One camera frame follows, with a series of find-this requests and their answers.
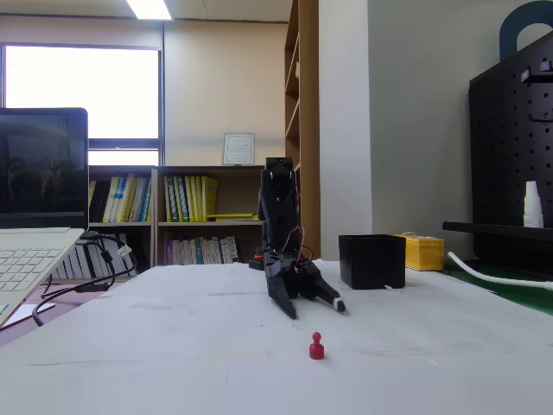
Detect framed certificate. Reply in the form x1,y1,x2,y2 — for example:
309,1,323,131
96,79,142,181
222,132,256,167

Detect small white bottle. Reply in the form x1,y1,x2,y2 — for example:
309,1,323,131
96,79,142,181
522,180,545,229

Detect black book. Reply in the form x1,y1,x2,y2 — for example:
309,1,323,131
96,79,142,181
93,179,111,224

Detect white laptop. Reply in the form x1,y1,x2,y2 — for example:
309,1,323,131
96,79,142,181
0,106,90,329

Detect black usb cable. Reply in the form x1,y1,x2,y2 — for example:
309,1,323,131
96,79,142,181
75,231,139,280
32,241,118,329

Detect ceiling light panel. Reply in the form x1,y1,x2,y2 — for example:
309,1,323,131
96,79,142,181
124,0,174,21

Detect black pegboard stand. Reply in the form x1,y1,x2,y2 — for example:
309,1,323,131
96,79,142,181
442,29,553,278

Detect red white servo cable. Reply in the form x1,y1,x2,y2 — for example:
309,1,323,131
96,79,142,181
280,224,315,273

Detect yellow cardboard box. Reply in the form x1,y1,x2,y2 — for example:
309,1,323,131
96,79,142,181
395,232,446,272

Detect tall wooden bookshelf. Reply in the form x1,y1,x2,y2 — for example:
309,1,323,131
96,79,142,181
283,0,321,260

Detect green striped book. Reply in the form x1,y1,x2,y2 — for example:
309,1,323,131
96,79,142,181
166,176,179,223

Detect white power cable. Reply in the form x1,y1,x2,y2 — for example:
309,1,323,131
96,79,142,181
447,250,553,293

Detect white paper pad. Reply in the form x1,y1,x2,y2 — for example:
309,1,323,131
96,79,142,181
6,302,57,326

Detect low dark wooden bookcase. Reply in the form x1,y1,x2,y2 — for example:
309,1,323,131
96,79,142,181
154,164,280,267
87,165,157,278

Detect thick yellow book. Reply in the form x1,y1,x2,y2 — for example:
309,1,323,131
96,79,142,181
201,176,219,222

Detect thin yellow book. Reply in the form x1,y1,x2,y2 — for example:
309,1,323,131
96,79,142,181
206,211,259,220

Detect small red object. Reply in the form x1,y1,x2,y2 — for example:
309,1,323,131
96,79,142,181
308,331,327,361

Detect window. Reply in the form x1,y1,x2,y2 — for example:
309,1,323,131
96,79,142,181
0,41,164,168

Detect black square container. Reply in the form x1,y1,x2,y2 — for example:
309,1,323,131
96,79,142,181
338,233,407,291

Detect white paper sheet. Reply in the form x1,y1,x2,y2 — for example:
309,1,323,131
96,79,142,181
77,262,271,299

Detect dark teal arched sign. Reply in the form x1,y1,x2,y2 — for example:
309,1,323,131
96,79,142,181
499,0,553,61

